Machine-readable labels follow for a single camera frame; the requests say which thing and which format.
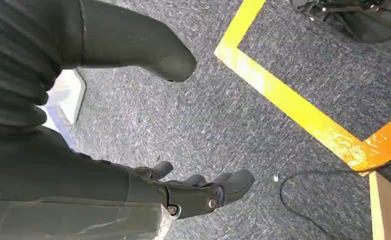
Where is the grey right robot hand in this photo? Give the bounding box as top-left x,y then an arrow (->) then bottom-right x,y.
0,0 -> 256,220

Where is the white panel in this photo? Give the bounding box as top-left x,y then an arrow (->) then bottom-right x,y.
36,68 -> 87,148

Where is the ribbed grey right arm sleeve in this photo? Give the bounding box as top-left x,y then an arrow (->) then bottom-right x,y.
0,0 -> 65,135

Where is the short yellow floor tape strip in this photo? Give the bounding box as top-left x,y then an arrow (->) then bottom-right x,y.
215,0 -> 268,54

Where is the long yellow floor tape strip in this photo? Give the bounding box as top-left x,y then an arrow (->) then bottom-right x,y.
214,44 -> 370,172

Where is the orange floor tape strip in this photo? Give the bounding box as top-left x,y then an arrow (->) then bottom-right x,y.
347,109 -> 391,173

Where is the black floor cable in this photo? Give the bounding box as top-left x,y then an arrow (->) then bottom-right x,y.
279,169 -> 372,240

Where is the black equipment with cables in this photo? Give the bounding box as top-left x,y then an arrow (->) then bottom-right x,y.
289,0 -> 391,45

